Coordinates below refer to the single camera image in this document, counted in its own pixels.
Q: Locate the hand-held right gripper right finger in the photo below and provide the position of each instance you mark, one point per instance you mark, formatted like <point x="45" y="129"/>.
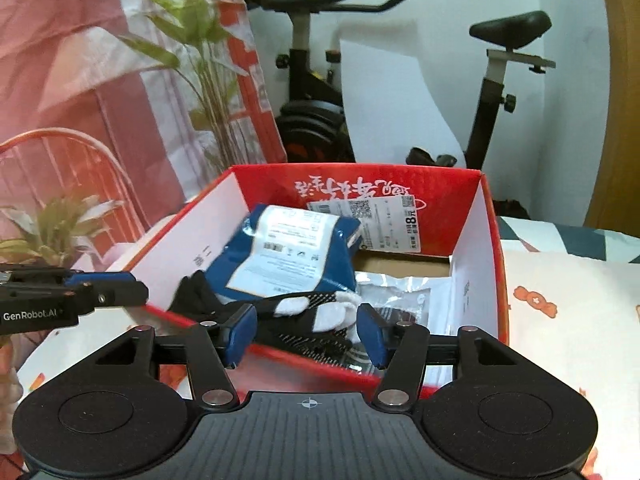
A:
<point x="375" y="335"/>

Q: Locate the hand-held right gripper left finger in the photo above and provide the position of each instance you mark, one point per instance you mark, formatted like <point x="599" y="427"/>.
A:
<point x="240" y="332"/>

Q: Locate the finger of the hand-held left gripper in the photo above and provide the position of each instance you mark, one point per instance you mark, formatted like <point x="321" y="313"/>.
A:
<point x="120" y="295"/>
<point x="105" y="278"/>

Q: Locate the clear plastic bag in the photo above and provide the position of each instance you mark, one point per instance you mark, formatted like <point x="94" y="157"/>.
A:
<point x="400" y="295"/>

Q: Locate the black white glove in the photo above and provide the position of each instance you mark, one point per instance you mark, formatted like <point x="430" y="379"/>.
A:
<point x="325" y="317"/>

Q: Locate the blue packet with white label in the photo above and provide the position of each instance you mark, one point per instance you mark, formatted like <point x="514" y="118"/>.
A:
<point x="227" y="265"/>

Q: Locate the red cardboard box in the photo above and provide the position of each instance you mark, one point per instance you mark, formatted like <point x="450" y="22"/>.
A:
<point x="280" y="185"/>

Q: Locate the white shipping label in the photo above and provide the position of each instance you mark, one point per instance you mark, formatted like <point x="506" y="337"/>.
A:
<point x="380" y="225"/>

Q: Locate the red white plant-print curtain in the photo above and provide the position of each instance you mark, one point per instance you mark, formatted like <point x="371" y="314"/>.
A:
<point x="75" y="85"/>

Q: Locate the white board sheet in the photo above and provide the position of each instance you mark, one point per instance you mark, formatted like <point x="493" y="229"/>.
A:
<point x="400" y="110"/>

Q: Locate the black exercise bike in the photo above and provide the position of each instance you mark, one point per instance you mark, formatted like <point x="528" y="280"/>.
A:
<point x="310" y="85"/>

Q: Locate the wooden door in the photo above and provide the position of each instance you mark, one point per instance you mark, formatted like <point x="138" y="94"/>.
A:
<point x="615" y="135"/>

